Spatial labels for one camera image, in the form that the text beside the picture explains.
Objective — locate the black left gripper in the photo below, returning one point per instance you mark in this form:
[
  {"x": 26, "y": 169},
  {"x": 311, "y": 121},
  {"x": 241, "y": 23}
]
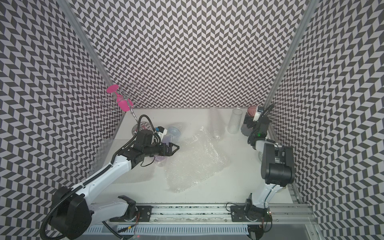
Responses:
[{"x": 169, "y": 152}]

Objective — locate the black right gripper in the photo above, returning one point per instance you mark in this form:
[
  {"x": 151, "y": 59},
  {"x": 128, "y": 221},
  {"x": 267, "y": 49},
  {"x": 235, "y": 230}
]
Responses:
[{"x": 250, "y": 120}]

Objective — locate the pink vase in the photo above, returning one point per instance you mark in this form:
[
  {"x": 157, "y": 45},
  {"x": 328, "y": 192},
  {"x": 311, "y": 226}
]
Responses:
[{"x": 248, "y": 123}]

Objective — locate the blue purple vase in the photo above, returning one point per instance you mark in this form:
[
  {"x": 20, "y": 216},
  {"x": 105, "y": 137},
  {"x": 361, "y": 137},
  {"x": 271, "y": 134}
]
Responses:
[{"x": 172, "y": 136}]

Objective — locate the clear glass vase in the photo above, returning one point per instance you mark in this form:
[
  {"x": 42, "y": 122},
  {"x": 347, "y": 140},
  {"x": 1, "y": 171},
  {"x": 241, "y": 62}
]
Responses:
[{"x": 235, "y": 121}]

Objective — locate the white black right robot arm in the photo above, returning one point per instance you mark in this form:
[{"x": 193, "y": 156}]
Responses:
[{"x": 277, "y": 168}]

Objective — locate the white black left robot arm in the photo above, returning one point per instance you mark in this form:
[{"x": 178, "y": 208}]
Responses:
[{"x": 73, "y": 209}]

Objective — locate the clear wrapped vase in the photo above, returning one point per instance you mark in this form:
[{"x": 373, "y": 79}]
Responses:
[{"x": 216, "y": 124}]

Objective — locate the green patterned bowl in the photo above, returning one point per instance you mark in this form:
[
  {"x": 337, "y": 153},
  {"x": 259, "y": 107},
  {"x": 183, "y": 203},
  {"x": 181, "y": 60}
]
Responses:
[{"x": 260, "y": 156}]

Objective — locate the pink plastic wine glass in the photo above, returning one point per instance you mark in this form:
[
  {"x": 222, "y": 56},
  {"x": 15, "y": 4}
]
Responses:
[{"x": 124, "y": 103}]

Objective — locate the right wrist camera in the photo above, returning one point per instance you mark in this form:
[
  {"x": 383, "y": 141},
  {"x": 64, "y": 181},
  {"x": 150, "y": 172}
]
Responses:
[{"x": 258, "y": 113}]

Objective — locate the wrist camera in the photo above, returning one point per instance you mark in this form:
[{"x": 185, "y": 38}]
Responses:
[
  {"x": 161, "y": 131},
  {"x": 258, "y": 113}
]

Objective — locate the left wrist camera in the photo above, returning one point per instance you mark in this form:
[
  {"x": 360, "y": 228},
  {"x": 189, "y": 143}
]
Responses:
[{"x": 161, "y": 131}]

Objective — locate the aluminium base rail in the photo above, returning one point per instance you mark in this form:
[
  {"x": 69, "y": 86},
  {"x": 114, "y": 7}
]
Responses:
[{"x": 224, "y": 214}]

